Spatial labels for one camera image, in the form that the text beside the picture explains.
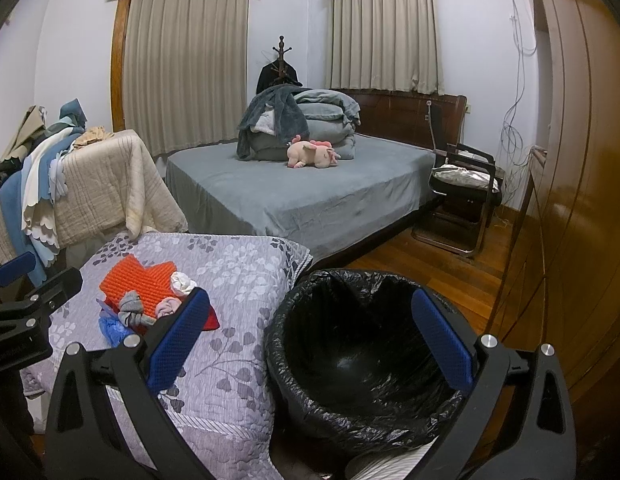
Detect red sock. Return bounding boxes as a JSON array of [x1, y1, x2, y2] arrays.
[[134, 303, 221, 334]]

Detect blue plastic bag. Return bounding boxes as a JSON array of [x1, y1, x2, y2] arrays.
[[98, 310, 128, 348]]

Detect grey sock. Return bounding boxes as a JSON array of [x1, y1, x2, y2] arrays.
[[118, 290, 156, 328]]

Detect white tissue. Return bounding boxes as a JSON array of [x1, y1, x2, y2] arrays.
[[170, 272, 198, 298]]

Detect orange foam net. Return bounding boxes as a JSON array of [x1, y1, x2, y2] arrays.
[[99, 255, 176, 318]]

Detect pink face mask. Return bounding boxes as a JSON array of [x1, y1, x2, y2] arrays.
[[154, 297, 182, 318]]

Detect black lined trash bin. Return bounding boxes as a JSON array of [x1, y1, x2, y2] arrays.
[[264, 269, 478, 460]]

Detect grey floral quilt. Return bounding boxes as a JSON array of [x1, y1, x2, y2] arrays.
[[21, 232, 311, 479]]

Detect blue white cloth pile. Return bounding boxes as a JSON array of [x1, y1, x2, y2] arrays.
[[0, 99, 86, 286]]

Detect beige quilt over chair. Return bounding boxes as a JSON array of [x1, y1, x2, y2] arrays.
[[0, 128, 189, 269]]

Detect brown wooden wardrobe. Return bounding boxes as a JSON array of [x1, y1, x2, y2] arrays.
[[489, 0, 620, 399]]

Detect black metal chair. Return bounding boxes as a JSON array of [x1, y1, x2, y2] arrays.
[[411, 100, 504, 257]]

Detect bed with grey sheet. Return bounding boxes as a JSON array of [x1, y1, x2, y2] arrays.
[[165, 136, 433, 260]]

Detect dark wooden headboard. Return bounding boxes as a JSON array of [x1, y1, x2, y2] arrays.
[[340, 89, 468, 148]]

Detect pink plush pig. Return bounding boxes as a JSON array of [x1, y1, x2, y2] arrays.
[[287, 136, 340, 169]]

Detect left beige curtain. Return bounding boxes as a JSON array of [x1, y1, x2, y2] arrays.
[[122, 0, 249, 157]]

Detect beige curtain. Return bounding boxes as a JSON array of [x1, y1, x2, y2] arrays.
[[122, 0, 249, 157], [326, 0, 443, 94]]

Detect folded grey blanket pile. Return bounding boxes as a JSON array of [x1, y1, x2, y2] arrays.
[[236, 84, 361, 159]]

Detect wooden coat stand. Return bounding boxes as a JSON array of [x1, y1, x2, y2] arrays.
[[255, 36, 301, 94]]

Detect right beige curtain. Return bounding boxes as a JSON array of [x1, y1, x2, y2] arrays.
[[326, 0, 443, 94]]

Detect hanging white cables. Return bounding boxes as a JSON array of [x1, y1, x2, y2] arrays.
[[496, 0, 539, 196]]

